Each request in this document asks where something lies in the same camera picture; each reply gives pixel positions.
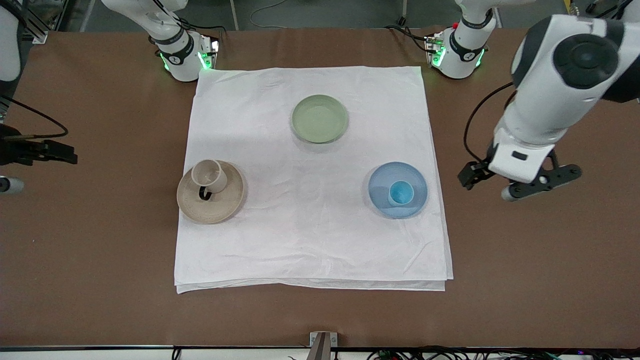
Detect blue cup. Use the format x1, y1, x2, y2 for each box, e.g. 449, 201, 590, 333
387, 180, 416, 208

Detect white mug with black handle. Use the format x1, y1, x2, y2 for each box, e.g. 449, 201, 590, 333
190, 159, 227, 203

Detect blue plate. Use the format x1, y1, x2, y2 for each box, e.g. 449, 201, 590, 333
368, 161, 429, 220

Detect green plate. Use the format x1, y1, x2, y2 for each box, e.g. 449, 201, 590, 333
291, 94, 349, 144

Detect beige gray plate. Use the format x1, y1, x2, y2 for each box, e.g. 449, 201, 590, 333
176, 160, 246, 225

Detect white cloth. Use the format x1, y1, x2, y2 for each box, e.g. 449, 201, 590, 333
174, 66, 454, 295

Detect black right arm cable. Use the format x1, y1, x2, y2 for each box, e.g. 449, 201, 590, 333
0, 95, 69, 140

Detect aluminium frame profile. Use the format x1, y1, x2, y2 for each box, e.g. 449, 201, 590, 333
15, 0, 49, 45

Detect black base cables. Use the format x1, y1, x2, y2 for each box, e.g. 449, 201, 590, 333
384, 24, 432, 53

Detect grey floor cable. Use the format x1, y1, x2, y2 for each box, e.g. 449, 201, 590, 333
249, 0, 290, 29

